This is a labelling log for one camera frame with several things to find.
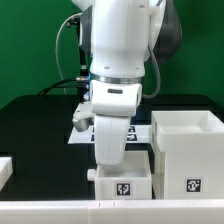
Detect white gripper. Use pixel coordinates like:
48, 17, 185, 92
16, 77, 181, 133
72, 101, 134, 168

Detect white drawer box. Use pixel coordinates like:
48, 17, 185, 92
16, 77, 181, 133
87, 151, 152, 200

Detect white drawer cabinet frame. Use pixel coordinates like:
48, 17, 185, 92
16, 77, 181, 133
151, 111, 224, 200

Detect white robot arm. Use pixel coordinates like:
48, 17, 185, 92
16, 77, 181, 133
71, 0, 182, 167

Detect white left barrier block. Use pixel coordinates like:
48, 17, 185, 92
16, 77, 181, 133
0, 157, 13, 191

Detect white marker base plate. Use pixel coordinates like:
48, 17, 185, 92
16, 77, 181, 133
68, 125, 151, 144

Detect black cable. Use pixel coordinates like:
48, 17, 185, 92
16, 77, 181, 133
39, 77, 91, 96

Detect black camera on stand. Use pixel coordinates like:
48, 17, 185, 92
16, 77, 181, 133
66, 12, 91, 77

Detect grey cable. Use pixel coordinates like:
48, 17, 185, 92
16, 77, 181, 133
54, 12, 84, 95

